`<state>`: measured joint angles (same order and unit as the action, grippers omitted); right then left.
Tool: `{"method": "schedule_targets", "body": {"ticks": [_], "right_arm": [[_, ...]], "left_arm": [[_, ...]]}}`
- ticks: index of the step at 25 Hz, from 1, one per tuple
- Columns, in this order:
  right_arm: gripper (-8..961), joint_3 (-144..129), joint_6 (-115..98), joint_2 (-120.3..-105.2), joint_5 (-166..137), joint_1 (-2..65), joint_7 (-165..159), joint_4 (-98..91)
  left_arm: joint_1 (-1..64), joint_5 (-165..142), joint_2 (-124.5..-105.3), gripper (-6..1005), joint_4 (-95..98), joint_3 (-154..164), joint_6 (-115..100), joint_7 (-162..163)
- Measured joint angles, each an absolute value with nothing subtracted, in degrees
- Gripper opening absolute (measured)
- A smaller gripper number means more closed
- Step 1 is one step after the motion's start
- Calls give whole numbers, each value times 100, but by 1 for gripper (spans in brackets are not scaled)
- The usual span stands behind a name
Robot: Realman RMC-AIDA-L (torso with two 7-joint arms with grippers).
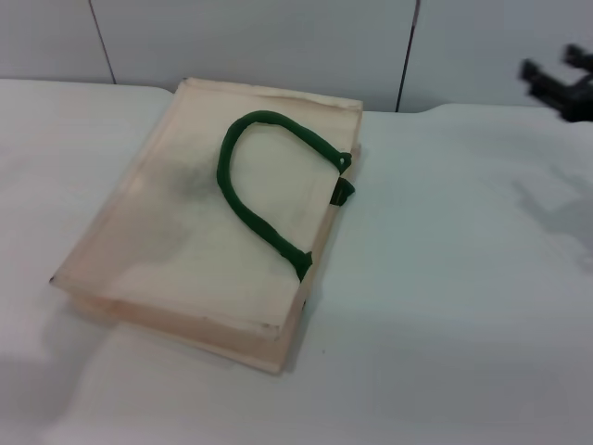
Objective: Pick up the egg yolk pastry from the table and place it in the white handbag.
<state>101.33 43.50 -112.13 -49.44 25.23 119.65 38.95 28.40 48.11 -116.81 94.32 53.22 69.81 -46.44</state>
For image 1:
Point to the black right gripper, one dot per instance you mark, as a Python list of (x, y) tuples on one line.
[(576, 99)]

